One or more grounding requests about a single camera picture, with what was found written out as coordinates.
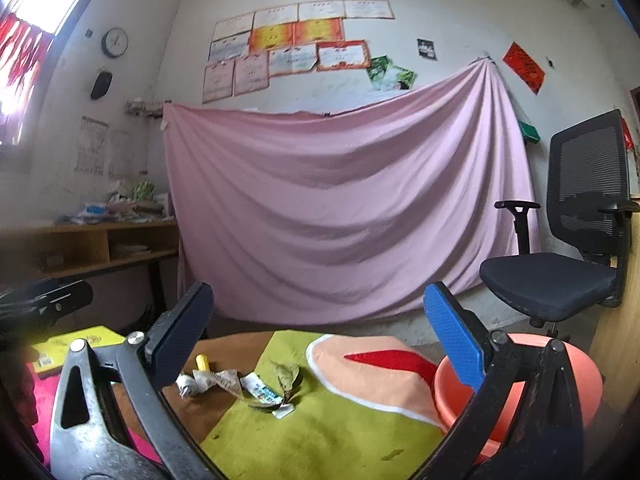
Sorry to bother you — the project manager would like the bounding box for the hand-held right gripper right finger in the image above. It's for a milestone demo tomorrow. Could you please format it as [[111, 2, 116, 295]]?
[[415, 281, 586, 480]]

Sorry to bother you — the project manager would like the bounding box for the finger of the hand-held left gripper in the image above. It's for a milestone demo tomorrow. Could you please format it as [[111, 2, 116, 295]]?
[[30, 280, 94, 322], [0, 275, 61, 298]]

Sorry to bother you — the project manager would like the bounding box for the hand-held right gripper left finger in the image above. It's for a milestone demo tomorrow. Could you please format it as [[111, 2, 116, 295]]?
[[50, 281, 228, 480]]

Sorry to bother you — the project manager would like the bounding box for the silver white wrapper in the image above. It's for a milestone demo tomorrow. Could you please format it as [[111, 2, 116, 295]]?
[[176, 367, 241, 401]]

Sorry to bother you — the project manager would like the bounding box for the white teal strip wrapper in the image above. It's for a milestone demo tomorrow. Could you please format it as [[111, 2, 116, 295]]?
[[240, 374, 296, 418]]

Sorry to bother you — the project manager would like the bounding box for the dried brown leaf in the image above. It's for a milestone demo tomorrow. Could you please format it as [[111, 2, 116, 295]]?
[[270, 362, 303, 403]]

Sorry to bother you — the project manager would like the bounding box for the salmon plastic basin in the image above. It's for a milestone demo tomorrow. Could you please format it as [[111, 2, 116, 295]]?
[[432, 332, 604, 466]]

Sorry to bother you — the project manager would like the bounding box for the yellow green book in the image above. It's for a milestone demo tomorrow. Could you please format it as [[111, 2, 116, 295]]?
[[30, 325, 126, 381]]

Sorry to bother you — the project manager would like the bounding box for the wooden shelf desk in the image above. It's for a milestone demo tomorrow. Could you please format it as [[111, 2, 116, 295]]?
[[0, 219, 180, 291]]

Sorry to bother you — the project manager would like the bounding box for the thin paper stack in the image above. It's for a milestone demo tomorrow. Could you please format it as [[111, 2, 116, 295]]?
[[112, 243, 151, 259]]

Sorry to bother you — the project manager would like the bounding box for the pile of papers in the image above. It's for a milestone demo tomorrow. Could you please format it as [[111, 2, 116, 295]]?
[[60, 202, 173, 226]]

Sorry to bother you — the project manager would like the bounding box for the black office chair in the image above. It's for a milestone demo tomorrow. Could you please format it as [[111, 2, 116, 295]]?
[[480, 109, 640, 338]]

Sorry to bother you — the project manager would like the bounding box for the green white plastic bag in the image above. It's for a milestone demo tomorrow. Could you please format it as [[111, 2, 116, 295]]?
[[131, 177, 157, 201]]

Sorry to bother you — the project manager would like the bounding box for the colourful patchwork blanket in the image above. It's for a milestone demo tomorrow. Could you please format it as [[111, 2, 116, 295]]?
[[30, 329, 481, 480]]

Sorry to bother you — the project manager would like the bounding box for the pink hanging sheet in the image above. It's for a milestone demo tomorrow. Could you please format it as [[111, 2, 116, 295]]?
[[162, 57, 543, 326]]

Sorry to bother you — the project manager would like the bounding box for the green box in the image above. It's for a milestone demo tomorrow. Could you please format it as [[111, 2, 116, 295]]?
[[517, 120, 542, 145]]

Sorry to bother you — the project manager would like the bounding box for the red window cloth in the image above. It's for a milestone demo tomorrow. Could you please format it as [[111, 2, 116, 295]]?
[[0, 12, 56, 133]]

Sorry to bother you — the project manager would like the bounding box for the wire wall rack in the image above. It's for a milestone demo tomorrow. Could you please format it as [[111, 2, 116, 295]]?
[[125, 98, 166, 121]]

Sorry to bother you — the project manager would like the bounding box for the black hanging wall object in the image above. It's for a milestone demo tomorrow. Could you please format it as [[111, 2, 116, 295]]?
[[90, 71, 113, 101]]

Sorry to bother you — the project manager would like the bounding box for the round wall clock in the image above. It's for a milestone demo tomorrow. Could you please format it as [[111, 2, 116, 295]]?
[[102, 27, 129, 58]]

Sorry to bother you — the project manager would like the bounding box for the green wall photo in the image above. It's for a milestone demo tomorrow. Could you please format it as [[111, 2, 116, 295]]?
[[367, 56, 392, 90], [382, 65, 417, 92]]

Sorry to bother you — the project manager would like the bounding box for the red paper wall poster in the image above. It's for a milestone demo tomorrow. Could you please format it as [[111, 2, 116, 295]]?
[[502, 42, 546, 96]]

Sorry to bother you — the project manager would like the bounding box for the group of wall certificates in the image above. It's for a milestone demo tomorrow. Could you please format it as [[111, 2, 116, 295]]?
[[201, 0, 396, 104]]

